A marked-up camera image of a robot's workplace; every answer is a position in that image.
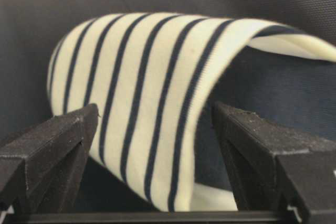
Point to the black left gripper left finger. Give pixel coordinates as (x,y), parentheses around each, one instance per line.
(42,165)

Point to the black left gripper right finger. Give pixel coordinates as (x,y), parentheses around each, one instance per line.
(272,167)

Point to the cream navy striped slipper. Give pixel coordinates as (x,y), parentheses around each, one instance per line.
(150,74)

